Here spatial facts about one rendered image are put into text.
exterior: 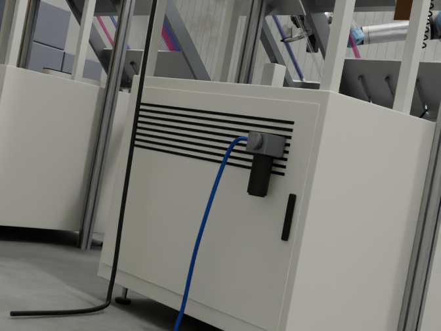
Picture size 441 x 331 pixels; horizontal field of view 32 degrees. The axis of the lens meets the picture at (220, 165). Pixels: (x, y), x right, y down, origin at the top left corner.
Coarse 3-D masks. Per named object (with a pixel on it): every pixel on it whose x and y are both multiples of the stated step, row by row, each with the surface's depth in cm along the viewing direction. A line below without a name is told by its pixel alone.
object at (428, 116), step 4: (412, 112) 252; (416, 112) 251; (420, 112) 250; (424, 112) 250; (428, 112) 249; (432, 112) 247; (436, 112) 247; (416, 116) 249; (420, 116) 249; (424, 116) 248; (428, 116) 247; (432, 116) 246; (436, 116) 245; (428, 120) 247; (432, 120) 245
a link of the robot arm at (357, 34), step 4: (352, 20) 299; (352, 24) 298; (356, 24) 300; (352, 28) 298; (356, 28) 298; (352, 32) 297; (356, 32) 297; (360, 32) 298; (356, 36) 297; (360, 36) 298; (364, 36) 300; (348, 40) 299; (356, 40) 298; (360, 40) 299; (348, 44) 300; (356, 44) 302
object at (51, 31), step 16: (0, 0) 480; (0, 16) 478; (48, 16) 483; (64, 16) 495; (48, 32) 485; (64, 32) 497; (32, 48) 476; (48, 48) 487; (64, 48) 500; (16, 64) 468; (32, 64) 478; (48, 64) 489; (64, 64) 503; (96, 64) 529; (96, 80) 531
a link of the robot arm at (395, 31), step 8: (432, 16) 305; (384, 24) 309; (392, 24) 308; (400, 24) 307; (432, 24) 304; (368, 32) 309; (376, 32) 308; (384, 32) 308; (392, 32) 307; (400, 32) 307; (432, 32) 304; (368, 40) 310; (376, 40) 310; (384, 40) 310; (392, 40) 310; (400, 40) 310
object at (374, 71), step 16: (352, 64) 259; (368, 64) 254; (384, 64) 249; (400, 64) 244; (432, 64) 235; (352, 80) 264; (368, 80) 259; (384, 80) 254; (416, 80) 243; (432, 80) 240; (352, 96) 270; (368, 96) 264; (384, 96) 259; (416, 96) 249; (432, 96) 244
